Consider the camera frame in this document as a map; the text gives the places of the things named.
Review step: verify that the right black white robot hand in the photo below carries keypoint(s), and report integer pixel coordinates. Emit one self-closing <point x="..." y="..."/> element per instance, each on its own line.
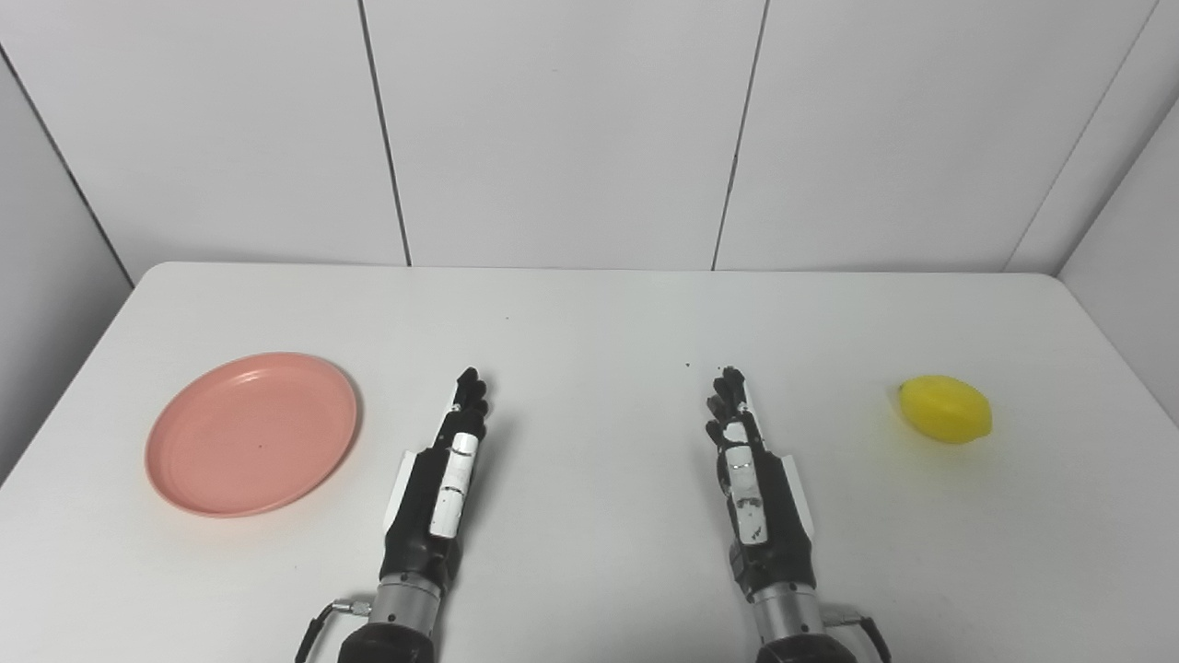
<point x="769" y="516"/>

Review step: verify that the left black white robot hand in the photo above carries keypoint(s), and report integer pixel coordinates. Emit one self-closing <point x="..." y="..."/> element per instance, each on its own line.
<point x="424" y="502"/>

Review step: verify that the pink round plate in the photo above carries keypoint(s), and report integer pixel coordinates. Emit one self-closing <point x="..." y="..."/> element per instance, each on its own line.
<point x="251" y="433"/>

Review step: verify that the yellow lemon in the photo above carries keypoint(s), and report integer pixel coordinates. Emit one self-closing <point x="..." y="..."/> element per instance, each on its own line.
<point x="946" y="409"/>

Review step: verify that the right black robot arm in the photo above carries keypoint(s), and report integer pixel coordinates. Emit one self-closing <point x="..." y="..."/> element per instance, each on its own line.
<point x="797" y="631"/>

